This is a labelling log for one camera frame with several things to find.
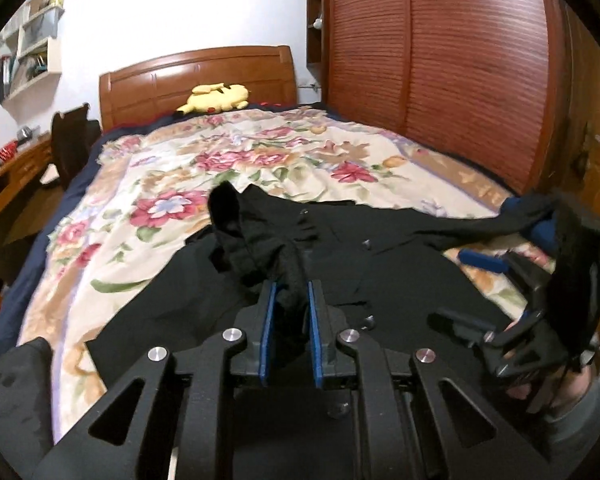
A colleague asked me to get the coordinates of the black coat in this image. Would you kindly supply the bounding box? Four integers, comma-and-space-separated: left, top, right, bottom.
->
85, 180, 562, 387

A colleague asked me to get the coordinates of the grey right sleeve forearm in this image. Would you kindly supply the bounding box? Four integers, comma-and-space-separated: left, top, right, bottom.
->
544, 379, 600, 464

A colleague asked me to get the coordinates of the right hand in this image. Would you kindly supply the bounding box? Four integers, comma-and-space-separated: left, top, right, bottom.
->
506, 361, 597, 417

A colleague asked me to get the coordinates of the wooden door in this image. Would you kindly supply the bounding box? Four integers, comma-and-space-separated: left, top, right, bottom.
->
565, 11, 600, 217

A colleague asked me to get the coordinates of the floral bed blanket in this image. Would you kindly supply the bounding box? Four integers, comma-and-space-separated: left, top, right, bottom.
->
19, 107, 554, 440

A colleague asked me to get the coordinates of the red louvered wardrobe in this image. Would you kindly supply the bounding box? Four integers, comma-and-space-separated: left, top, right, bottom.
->
311, 0, 568, 193

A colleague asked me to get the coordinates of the yellow plush toy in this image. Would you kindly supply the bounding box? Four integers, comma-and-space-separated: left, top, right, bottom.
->
176, 82, 249, 114

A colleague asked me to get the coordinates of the folded black garment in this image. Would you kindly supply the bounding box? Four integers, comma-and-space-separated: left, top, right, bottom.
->
0, 337, 53, 479

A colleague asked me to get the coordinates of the wooden headboard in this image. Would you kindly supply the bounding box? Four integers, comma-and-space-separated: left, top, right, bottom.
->
99, 46, 298, 131

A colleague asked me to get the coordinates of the dark wooden chair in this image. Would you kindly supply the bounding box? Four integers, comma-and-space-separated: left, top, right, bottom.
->
50, 103, 102, 190

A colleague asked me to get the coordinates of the wooden desk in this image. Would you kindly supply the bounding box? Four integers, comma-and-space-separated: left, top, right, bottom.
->
0, 131, 54, 241

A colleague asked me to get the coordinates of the white wall shelf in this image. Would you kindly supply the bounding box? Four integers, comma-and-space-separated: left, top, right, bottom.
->
0, 0, 65, 107

